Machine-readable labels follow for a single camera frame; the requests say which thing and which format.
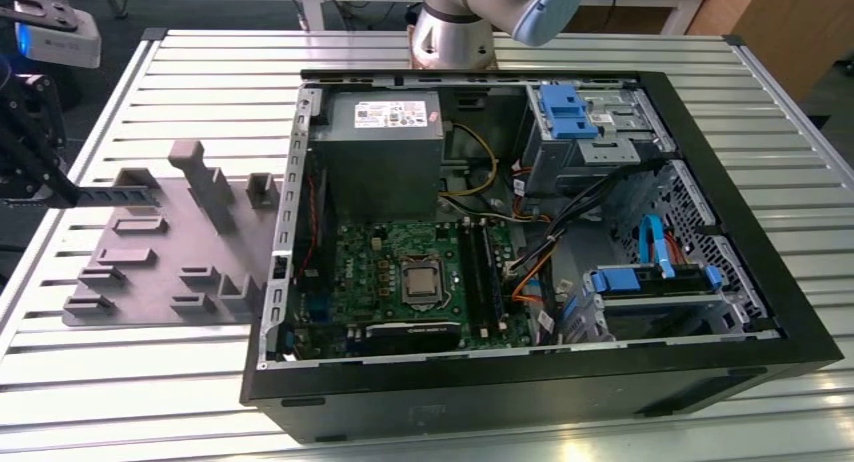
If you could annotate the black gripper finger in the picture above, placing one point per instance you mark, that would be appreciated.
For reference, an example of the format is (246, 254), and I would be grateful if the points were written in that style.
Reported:
(22, 189)
(42, 117)

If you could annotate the green RAM stick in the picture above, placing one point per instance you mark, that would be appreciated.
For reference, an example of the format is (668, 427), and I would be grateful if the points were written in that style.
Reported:
(120, 197)

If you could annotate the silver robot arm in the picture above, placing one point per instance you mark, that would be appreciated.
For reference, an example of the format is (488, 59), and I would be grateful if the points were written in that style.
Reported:
(447, 37)

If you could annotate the black RAM slot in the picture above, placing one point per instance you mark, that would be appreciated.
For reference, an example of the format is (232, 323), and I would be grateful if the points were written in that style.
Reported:
(472, 282)

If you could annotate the grey parts rack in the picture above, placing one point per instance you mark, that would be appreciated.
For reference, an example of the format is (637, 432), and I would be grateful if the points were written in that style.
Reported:
(180, 242)

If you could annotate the blue expansion slot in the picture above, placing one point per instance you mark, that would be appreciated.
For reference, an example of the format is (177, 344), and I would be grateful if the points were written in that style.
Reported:
(318, 312)

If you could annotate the grey power supply unit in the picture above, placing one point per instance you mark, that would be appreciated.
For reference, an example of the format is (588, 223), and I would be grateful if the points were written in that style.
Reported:
(373, 172)

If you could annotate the green motherboard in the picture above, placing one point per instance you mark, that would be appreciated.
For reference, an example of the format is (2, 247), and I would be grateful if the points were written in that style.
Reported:
(360, 267)

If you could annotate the silver CPU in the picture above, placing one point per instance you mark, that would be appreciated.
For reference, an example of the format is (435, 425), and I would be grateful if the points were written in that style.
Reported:
(421, 284)

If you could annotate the CPU socket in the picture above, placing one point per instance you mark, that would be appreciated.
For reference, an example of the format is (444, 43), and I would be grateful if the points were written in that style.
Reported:
(421, 308)

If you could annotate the black graphics card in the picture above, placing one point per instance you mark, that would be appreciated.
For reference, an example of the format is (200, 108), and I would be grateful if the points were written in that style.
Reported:
(413, 338)

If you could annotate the blue plastic drive latch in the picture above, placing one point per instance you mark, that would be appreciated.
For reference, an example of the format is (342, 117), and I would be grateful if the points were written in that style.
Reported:
(563, 99)
(573, 128)

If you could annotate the black PC case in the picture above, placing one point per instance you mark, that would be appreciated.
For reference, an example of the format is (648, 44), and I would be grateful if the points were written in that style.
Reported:
(467, 402)

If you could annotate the silver drive cage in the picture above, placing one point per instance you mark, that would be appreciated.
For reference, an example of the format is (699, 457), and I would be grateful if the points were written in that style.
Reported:
(600, 154)

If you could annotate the hard disk in blue carrier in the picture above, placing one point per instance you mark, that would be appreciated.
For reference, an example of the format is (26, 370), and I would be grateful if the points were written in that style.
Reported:
(616, 280)

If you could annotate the silver disk bay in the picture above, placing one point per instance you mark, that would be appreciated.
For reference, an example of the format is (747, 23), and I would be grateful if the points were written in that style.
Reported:
(736, 302)

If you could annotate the wooden cabinet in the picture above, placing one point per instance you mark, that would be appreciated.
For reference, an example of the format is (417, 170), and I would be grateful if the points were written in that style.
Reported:
(787, 22)

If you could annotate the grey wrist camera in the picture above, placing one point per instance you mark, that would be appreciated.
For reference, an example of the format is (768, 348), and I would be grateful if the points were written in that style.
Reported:
(62, 44)

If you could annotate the white frame desk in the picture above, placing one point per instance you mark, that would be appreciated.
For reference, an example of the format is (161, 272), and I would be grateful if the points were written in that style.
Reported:
(687, 12)

